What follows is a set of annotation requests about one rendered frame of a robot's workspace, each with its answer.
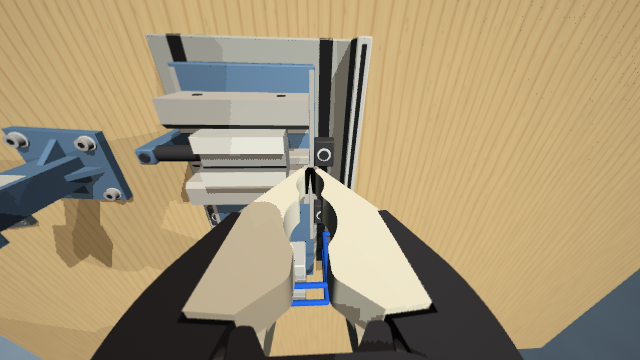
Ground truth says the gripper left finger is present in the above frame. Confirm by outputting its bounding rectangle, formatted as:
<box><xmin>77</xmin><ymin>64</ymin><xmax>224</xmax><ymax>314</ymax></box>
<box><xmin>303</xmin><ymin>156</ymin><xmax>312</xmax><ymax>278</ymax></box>
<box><xmin>90</xmin><ymin>166</ymin><xmax>310</xmax><ymax>360</ymax></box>

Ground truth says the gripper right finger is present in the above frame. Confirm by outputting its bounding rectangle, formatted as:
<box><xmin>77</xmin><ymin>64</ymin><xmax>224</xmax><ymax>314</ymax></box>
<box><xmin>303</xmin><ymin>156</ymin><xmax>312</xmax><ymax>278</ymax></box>
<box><xmin>310</xmin><ymin>166</ymin><xmax>524</xmax><ymax>360</ymax></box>

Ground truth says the grey slotted metal block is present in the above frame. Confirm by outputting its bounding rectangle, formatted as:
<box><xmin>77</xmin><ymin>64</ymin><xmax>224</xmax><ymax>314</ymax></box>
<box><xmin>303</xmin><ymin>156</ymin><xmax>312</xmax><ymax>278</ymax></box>
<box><xmin>189</xmin><ymin>129</ymin><xmax>290</xmax><ymax>187</ymax></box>

